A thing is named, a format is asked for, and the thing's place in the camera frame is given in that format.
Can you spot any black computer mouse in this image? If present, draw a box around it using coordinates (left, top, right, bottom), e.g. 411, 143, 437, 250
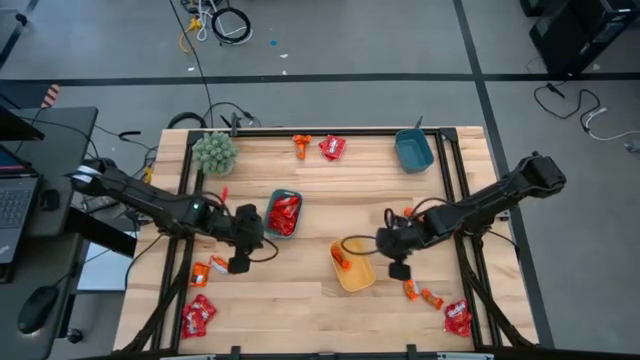
17, 284, 60, 335

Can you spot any yellow plastic basket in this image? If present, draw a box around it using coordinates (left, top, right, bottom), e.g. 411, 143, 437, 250
328, 237, 378, 294

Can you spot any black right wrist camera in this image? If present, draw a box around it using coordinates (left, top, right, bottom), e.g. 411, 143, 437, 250
388, 260, 413, 282

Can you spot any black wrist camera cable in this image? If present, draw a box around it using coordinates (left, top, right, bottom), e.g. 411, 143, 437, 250
340, 207, 401, 257
248, 236, 280, 264

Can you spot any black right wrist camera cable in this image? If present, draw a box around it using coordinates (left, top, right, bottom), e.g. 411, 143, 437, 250
340, 207, 401, 257

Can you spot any red snack bags pile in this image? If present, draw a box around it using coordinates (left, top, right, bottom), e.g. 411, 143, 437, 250
443, 298, 474, 338

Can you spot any long black floor cable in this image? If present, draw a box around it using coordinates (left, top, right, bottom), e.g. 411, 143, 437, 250
167, 0, 215, 129

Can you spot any light teal plastic basket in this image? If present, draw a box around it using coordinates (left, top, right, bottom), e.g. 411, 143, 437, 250
263, 187, 304, 240

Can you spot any black coiled cable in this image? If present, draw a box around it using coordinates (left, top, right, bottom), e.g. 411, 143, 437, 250
211, 7, 252, 45

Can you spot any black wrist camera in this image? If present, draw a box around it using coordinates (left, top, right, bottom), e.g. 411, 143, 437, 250
388, 260, 413, 282
227, 253, 252, 276

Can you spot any dark teal plastic basket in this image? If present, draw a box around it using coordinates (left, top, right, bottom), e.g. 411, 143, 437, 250
393, 127, 436, 175

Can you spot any black left wrist camera cable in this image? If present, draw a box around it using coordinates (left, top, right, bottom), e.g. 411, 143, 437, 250
248, 236, 280, 264

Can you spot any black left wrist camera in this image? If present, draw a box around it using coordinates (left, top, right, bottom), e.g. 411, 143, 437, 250
227, 253, 252, 276

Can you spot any black laptop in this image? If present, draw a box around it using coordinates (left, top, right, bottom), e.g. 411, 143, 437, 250
0, 144, 42, 254

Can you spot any black equipment case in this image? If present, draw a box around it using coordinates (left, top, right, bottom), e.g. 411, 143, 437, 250
519, 0, 640, 77

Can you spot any black floor cable with plug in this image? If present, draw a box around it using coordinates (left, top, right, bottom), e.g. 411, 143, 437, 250
533, 82, 601, 132

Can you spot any yellow floor cable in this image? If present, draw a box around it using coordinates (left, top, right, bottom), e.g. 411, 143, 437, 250
178, 17, 204, 54

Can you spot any white floor cable bundle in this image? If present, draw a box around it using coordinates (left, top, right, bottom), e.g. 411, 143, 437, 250
196, 0, 254, 47

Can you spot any white and orange candy wrapper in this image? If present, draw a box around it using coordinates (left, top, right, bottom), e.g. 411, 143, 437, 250
209, 254, 231, 276

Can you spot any black aluminium table frame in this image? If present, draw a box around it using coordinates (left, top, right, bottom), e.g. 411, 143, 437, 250
117, 126, 536, 354

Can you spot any green artificial potted plant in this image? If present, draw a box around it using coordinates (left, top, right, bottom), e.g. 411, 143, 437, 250
191, 130, 240, 178

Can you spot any dark grey desk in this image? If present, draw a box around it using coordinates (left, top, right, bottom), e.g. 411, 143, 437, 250
0, 106, 99, 360

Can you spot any orange striped marker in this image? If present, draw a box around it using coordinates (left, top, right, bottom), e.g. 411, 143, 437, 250
40, 83, 62, 109

